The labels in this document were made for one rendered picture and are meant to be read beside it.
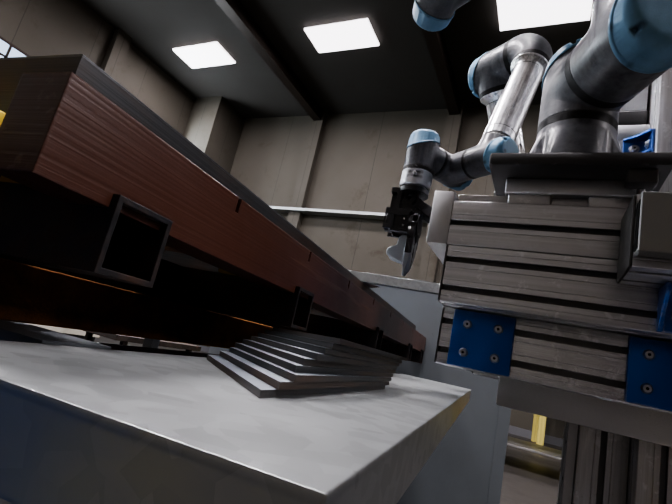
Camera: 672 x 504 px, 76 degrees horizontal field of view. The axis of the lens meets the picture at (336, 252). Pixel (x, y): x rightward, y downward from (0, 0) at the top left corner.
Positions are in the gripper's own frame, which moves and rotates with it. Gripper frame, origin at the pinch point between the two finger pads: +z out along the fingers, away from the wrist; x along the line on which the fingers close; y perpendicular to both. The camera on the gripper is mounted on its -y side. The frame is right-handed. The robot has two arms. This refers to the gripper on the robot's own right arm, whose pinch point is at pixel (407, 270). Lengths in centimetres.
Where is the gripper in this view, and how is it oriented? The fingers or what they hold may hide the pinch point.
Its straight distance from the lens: 101.6
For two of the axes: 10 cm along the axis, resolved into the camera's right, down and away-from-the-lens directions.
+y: -9.3, -1.4, 3.3
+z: -2.2, 9.5, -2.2
